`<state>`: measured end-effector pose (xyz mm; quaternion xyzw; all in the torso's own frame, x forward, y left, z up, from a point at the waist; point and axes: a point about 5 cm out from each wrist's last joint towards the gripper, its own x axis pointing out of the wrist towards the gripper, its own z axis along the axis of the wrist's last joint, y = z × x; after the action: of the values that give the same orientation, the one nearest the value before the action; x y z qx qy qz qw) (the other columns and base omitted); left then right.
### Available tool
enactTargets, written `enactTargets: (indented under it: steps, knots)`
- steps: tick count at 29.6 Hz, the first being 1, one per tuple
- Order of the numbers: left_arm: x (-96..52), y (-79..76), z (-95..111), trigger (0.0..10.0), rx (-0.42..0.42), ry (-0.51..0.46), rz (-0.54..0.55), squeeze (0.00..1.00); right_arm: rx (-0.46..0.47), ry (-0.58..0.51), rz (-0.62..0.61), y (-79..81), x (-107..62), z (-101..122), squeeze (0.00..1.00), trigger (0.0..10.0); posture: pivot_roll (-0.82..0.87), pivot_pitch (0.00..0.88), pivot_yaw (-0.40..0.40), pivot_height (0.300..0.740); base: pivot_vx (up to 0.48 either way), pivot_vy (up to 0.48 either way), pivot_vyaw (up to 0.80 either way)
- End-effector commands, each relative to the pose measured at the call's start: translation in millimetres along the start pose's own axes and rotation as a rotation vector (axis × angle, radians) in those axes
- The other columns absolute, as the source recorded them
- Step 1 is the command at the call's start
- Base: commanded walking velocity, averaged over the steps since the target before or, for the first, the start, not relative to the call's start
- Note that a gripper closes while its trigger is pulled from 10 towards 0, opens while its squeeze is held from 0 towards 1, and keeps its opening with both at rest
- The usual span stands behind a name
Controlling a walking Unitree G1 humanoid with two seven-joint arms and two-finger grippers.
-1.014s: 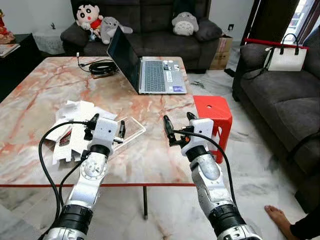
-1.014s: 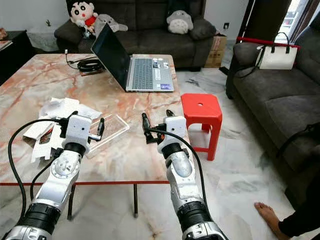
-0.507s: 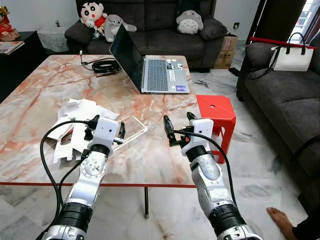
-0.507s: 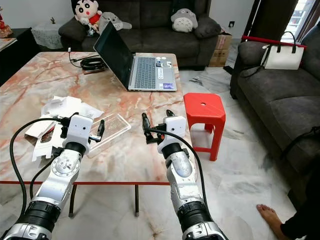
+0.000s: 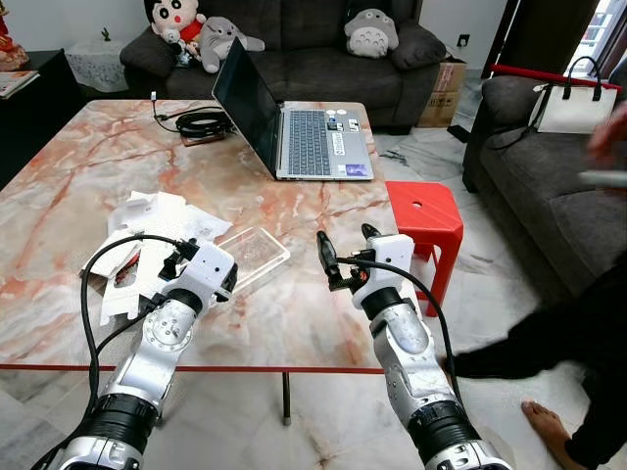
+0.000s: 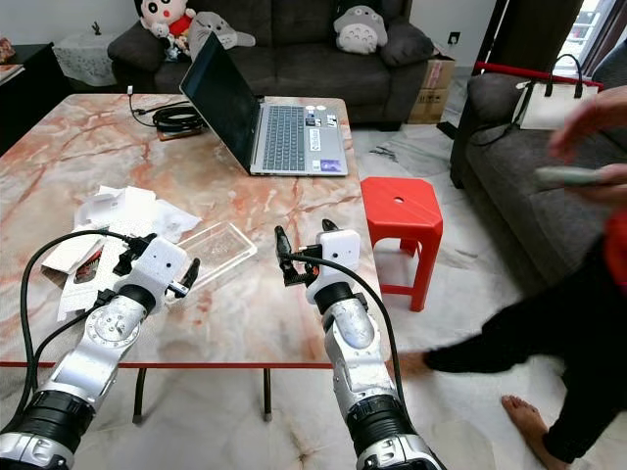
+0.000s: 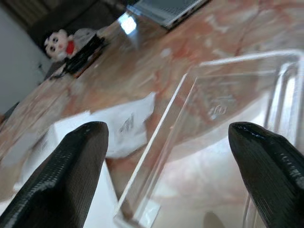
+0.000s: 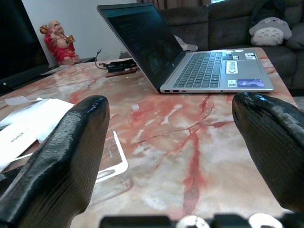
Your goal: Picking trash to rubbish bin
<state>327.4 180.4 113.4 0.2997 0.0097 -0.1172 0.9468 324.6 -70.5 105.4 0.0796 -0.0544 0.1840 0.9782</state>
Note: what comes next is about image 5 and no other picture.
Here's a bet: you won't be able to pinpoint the clear plastic tray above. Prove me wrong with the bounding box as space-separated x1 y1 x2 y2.
214 226 293 292

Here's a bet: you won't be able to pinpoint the person's bare hand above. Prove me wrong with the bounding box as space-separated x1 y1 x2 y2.
588 103 627 169

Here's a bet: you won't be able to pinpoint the white cardboard packaging red print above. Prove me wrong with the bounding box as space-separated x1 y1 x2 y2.
81 235 187 324

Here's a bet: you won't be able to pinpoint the white crumpled paper wrapper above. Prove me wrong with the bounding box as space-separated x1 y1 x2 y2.
106 191 234 251

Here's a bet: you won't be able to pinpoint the red plastic stool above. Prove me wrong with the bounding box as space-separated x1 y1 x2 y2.
384 180 466 317

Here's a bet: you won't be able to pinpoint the silver open laptop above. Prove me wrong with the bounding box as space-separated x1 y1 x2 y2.
212 39 376 182

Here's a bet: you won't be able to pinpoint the brown flat mat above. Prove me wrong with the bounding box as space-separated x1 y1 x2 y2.
179 135 228 148

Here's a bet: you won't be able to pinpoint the person's right bare foot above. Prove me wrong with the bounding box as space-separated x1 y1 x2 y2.
439 352 461 381

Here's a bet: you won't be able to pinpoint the person's bare foot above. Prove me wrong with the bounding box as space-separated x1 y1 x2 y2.
520 399 589 470
439 352 461 381

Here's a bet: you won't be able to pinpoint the brown cardboard box with print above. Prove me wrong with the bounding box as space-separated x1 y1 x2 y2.
417 57 469 129

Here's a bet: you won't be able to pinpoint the grey phone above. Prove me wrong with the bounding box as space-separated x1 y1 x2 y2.
577 170 627 190

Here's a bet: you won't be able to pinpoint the long dark grey sofa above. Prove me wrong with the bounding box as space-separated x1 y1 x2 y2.
121 0 454 135

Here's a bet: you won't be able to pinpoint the short dark grey sofa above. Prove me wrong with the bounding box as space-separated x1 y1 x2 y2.
462 54 627 300

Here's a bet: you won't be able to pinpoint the dark grey sofa cushion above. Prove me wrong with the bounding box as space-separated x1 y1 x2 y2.
121 27 183 79
392 22 450 71

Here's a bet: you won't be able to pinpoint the person's right leg black trousers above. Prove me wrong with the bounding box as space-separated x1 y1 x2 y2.
453 311 613 383

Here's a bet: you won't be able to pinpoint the person's leg black trousers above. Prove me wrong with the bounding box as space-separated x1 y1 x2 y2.
563 253 627 469
453 311 613 383

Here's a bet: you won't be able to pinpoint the black cabinet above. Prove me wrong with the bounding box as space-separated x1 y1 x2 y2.
0 49 89 189

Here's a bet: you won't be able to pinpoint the person's left leg black trousers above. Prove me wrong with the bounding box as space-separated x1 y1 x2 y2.
563 253 627 469

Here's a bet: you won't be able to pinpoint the round grey Totoro plush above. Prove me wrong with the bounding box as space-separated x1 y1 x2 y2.
343 8 401 59

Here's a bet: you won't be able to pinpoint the side table white lace cloth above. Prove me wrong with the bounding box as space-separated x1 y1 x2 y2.
64 37 131 94

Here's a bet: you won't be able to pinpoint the grey plush with long limbs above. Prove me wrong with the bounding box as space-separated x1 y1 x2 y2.
199 15 266 75

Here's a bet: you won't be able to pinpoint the magazine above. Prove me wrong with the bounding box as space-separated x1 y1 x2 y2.
0 70 42 100

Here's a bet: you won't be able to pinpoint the cartoon boy plush doll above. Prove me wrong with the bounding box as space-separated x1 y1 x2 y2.
144 0 209 48

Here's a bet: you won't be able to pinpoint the person's left bare foot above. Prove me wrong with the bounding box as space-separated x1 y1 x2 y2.
520 399 589 470

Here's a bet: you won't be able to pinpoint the dark curtain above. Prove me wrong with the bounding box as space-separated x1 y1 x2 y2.
480 0 610 81

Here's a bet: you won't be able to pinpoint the bright window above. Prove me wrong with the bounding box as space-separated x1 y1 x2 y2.
571 0 627 74

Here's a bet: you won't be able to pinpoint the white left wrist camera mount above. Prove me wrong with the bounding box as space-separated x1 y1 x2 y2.
181 241 238 306

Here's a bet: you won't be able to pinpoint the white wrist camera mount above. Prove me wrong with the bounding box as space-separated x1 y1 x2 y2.
181 241 238 306
351 233 417 312

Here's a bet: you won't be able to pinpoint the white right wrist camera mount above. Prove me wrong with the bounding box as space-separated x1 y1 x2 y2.
351 233 417 312

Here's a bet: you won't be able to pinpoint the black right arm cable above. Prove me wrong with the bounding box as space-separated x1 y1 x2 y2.
338 255 466 407

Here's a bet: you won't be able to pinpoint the coiled black cable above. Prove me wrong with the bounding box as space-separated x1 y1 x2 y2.
155 106 237 140

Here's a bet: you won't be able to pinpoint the white handbag black handles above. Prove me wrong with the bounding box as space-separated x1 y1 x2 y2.
529 56 621 136

